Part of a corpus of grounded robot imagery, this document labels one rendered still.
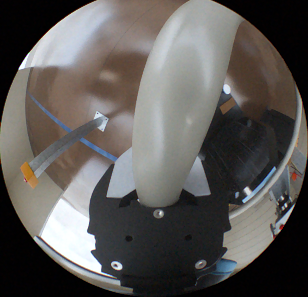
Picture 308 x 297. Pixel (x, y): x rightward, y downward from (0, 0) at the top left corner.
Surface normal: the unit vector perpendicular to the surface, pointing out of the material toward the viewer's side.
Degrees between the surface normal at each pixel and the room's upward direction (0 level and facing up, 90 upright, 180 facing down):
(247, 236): 90
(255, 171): 90
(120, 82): 0
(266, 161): 90
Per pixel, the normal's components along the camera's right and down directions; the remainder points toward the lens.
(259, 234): -0.88, -0.45
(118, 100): -0.09, 0.45
